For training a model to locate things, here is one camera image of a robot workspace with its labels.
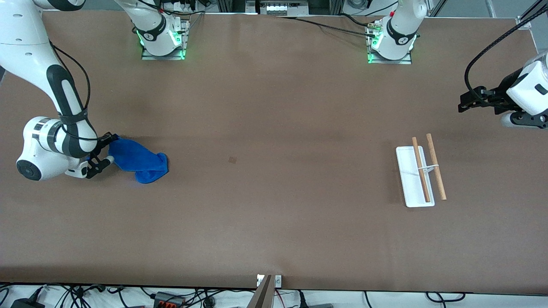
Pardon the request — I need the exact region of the blue towel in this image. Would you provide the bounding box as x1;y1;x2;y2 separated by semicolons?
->
107;136;169;184

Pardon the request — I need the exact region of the white rack with wooden bars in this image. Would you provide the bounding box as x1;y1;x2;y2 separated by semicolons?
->
396;133;447;208

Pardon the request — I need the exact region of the black box with orange connectors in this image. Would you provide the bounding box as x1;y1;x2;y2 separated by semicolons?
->
153;292;185;308

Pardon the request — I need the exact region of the white power strip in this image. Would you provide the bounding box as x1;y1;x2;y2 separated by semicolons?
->
259;0;309;16

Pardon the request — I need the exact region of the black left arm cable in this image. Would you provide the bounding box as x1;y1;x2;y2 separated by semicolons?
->
465;2;548;103

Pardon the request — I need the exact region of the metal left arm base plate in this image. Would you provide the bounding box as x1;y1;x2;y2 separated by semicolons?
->
367;19;414;65

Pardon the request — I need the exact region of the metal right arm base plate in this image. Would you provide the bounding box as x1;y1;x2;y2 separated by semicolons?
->
141;19;189;60

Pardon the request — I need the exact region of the short thick black cable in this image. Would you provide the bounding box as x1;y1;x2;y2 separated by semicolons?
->
338;13;371;28

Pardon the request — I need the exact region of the long thin black cable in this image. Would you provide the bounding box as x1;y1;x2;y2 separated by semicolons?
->
278;16;379;38

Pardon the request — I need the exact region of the looped black cable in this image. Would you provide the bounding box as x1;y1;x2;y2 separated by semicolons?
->
426;292;466;304

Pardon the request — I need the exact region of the aluminium camera post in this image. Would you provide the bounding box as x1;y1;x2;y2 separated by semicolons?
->
247;275;274;308

